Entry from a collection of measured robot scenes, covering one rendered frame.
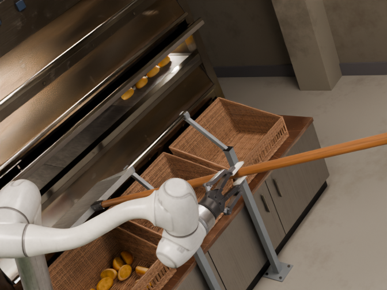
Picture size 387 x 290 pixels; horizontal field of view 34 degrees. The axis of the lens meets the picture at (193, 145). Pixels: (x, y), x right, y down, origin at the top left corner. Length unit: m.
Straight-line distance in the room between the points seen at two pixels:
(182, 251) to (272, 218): 2.11
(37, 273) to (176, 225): 0.67
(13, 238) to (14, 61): 1.43
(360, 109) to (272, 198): 1.57
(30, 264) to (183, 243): 0.63
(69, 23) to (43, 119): 0.52
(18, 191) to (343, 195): 2.73
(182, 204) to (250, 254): 2.10
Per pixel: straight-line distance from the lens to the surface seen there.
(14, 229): 2.01
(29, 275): 2.31
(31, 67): 3.28
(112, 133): 3.63
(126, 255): 3.58
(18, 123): 3.28
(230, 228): 3.63
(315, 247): 4.10
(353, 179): 4.52
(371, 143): 1.73
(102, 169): 3.62
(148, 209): 1.80
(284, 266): 4.04
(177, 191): 1.74
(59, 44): 3.38
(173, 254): 1.87
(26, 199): 2.12
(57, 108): 3.38
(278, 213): 3.99
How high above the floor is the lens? 2.74
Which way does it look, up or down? 30 degrees down
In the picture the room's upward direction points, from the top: 24 degrees counter-clockwise
